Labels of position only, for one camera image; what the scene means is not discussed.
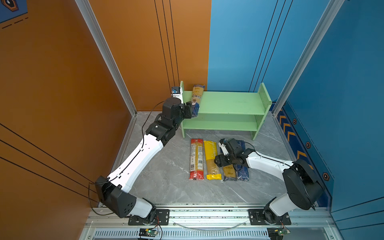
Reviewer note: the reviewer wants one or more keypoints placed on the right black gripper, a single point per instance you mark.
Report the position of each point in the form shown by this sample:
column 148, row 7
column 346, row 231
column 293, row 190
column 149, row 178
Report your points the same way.
column 221, row 158

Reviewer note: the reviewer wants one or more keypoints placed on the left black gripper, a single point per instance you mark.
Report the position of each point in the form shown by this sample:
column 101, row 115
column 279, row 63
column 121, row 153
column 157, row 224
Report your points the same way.
column 186, row 110

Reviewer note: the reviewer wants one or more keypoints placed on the dark blue portrait spaghetti bag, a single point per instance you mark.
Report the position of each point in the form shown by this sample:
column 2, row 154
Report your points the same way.
column 229, row 173

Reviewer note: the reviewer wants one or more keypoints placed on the blue yellow spaghetti bag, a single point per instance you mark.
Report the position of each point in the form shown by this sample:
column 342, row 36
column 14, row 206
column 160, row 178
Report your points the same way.
column 197, row 94

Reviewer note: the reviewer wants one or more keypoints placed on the red white spaghetti bag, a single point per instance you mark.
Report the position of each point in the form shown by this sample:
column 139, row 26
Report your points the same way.
column 196, row 159

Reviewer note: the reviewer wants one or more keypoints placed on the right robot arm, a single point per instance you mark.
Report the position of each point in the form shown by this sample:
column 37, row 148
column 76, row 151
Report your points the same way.
column 303, row 186

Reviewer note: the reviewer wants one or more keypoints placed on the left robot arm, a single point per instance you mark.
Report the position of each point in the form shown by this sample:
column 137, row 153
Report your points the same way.
column 114, row 190

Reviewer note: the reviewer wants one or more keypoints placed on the green wooden two-tier shelf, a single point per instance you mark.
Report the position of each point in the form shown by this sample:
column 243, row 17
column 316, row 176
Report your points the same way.
column 231, row 111

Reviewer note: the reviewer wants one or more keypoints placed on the blue Barilla spaghetti box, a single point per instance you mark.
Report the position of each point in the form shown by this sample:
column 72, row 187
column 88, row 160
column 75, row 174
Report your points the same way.
column 241, row 171

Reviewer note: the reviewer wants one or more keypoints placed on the right green circuit board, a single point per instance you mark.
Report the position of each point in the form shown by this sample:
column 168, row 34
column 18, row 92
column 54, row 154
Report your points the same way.
column 278, row 234

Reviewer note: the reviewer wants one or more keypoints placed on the green circuit board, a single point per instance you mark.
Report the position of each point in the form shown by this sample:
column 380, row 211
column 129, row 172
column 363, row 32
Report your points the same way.
column 148, row 234
column 278, row 234

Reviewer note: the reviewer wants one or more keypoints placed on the left green circuit board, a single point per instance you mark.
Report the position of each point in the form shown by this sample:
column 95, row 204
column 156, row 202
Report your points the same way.
column 148, row 234

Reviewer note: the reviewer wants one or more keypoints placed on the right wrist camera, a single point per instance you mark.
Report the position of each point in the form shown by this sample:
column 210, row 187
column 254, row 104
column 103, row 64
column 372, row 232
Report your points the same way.
column 223, row 147

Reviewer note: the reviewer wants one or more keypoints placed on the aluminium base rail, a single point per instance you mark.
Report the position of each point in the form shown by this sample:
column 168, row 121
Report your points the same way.
column 212, row 222

